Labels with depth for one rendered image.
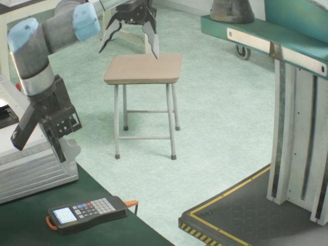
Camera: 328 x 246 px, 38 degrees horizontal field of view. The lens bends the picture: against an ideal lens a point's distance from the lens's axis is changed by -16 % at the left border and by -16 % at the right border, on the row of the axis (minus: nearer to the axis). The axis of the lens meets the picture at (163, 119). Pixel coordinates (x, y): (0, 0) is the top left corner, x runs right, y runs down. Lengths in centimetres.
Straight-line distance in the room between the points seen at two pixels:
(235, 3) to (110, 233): 83
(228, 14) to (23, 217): 89
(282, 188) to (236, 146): 116
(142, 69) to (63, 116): 180
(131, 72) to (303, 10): 146
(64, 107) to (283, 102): 94
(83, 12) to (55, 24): 6
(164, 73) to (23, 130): 180
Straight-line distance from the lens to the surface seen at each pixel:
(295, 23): 164
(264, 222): 192
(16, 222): 125
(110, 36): 141
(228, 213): 197
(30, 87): 103
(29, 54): 100
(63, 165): 112
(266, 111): 352
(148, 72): 282
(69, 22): 99
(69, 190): 135
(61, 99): 107
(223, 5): 165
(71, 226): 118
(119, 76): 281
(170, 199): 264
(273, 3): 168
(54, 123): 107
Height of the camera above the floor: 147
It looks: 26 degrees down
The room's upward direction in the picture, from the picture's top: 3 degrees counter-clockwise
